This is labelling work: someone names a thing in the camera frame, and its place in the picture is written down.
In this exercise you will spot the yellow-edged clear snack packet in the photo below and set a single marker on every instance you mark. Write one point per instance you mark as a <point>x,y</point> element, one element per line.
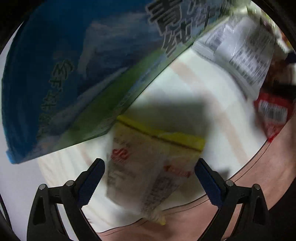
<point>147,165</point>

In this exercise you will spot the silver grey snack packet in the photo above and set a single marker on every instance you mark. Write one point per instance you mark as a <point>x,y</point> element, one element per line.
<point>242,46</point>

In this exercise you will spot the red snack packet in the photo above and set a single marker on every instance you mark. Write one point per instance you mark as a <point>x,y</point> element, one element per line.
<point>274,112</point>

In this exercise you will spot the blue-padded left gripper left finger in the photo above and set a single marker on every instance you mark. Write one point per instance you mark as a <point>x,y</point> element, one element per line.
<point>45,222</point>

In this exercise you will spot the blue printed cardboard milk box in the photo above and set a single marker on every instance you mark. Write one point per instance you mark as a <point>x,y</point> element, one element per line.
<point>74,66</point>

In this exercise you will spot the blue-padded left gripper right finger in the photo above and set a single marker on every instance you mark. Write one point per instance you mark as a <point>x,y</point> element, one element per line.
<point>253,220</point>

